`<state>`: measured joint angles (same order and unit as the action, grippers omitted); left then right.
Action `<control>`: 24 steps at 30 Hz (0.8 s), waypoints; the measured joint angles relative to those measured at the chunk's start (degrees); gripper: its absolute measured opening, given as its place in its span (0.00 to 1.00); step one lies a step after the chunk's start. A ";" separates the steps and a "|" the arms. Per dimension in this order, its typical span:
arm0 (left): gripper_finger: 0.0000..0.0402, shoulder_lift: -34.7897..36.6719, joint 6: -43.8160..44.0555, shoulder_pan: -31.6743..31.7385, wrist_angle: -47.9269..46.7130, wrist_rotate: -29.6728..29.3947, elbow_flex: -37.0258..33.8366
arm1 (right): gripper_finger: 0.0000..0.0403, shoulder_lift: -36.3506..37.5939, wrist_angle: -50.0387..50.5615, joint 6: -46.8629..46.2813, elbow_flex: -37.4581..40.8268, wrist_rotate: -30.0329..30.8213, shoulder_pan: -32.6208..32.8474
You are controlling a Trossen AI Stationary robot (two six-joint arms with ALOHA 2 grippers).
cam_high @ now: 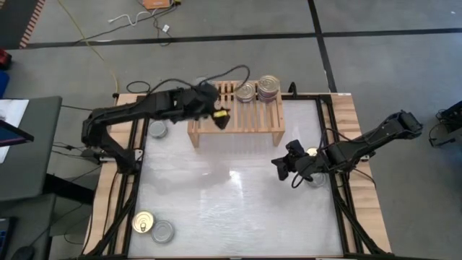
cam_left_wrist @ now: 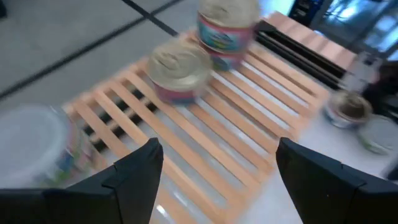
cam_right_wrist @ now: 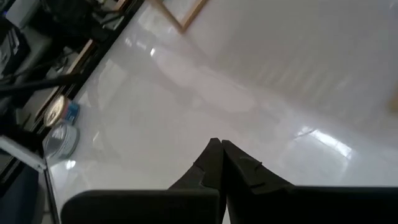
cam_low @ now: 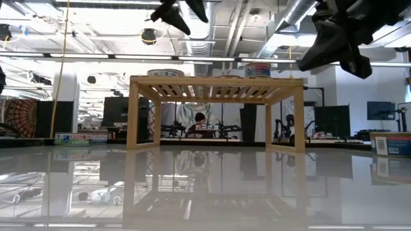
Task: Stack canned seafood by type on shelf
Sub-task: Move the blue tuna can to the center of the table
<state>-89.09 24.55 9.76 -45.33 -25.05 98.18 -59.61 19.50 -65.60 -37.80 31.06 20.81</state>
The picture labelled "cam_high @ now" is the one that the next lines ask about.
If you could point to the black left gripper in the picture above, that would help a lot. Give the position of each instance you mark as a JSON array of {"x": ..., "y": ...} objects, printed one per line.
[{"x": 195, "y": 106}]

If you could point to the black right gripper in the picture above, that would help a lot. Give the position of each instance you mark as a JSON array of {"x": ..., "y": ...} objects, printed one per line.
[{"x": 310, "y": 165}]

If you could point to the blue label pink salmon can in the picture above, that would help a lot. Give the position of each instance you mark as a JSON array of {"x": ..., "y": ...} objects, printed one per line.
[
  {"x": 143, "y": 221},
  {"x": 245, "y": 91},
  {"x": 269, "y": 100},
  {"x": 312, "y": 151},
  {"x": 269, "y": 83}
]

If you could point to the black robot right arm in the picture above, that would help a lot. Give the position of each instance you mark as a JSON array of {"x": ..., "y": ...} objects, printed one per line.
[{"x": 375, "y": 135}]

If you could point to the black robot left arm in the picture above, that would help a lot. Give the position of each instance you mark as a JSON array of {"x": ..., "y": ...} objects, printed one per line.
[{"x": 126, "y": 110}]

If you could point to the wooden slatted shelf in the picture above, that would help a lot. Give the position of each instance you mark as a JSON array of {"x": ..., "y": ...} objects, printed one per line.
[{"x": 249, "y": 121}]

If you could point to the small yellow tag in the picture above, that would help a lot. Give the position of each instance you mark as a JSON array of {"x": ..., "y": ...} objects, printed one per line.
[{"x": 221, "y": 113}]

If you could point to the small white plug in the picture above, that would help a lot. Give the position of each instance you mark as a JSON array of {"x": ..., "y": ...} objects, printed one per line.
[{"x": 166, "y": 27}]

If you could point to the orange floor box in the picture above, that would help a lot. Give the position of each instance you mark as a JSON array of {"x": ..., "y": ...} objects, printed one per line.
[{"x": 157, "y": 3}]

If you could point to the black desk bar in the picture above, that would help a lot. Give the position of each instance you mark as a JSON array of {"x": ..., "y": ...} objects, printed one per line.
[{"x": 70, "y": 187}]

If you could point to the grey desk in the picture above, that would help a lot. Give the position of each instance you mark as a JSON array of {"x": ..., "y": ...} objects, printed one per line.
[{"x": 36, "y": 162}]

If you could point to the dark tilted monitor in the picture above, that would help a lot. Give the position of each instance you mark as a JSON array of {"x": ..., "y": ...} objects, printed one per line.
[{"x": 14, "y": 133}]

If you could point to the white paper sheet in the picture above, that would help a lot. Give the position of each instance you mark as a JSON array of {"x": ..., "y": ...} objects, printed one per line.
[{"x": 14, "y": 110}]

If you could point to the blue floor object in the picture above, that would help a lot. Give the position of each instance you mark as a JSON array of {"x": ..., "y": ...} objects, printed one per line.
[{"x": 3, "y": 83}]

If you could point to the red floor object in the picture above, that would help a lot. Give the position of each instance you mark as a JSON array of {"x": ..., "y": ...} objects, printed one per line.
[{"x": 4, "y": 59}]

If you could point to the black mat orange edge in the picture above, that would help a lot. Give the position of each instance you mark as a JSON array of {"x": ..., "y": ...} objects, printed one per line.
[{"x": 16, "y": 21}]

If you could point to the black computer mouse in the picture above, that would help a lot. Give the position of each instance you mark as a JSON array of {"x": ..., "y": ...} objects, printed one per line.
[{"x": 22, "y": 253}]

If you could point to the dark keyboard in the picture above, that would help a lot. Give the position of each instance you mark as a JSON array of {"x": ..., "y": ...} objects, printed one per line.
[{"x": 4, "y": 236}]

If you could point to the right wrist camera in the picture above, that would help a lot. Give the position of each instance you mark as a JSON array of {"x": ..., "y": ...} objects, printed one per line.
[{"x": 294, "y": 146}]

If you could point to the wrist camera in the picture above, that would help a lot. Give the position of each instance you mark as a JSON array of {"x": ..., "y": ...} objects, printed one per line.
[
  {"x": 294, "y": 146},
  {"x": 208, "y": 92}
]

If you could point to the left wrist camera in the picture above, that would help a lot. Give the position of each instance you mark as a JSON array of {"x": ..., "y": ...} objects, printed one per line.
[{"x": 208, "y": 92}]

